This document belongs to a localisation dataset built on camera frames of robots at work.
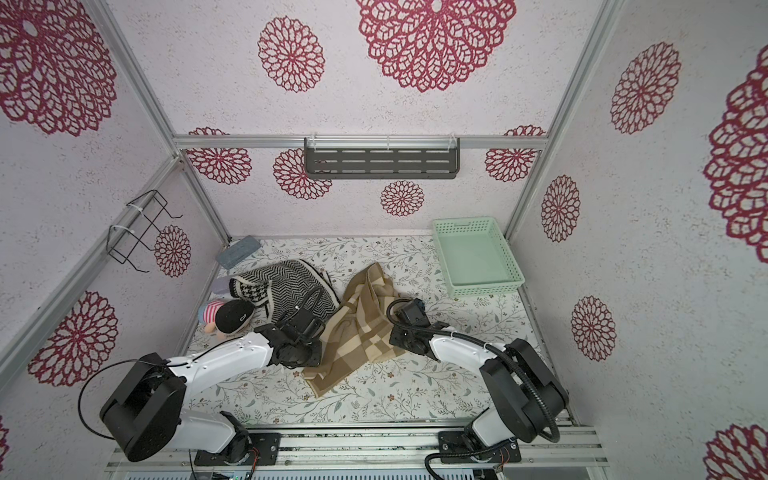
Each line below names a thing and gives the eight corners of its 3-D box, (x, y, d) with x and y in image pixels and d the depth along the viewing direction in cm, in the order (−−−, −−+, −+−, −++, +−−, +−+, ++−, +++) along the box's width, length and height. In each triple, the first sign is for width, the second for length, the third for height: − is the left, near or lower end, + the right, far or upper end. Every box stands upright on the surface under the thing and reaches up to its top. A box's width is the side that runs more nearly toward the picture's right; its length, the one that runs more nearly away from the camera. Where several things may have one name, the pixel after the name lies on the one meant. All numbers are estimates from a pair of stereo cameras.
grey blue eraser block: (217, 262, 115) (214, 256, 113) (249, 239, 123) (247, 233, 121) (229, 270, 113) (225, 265, 110) (261, 246, 121) (258, 241, 118)
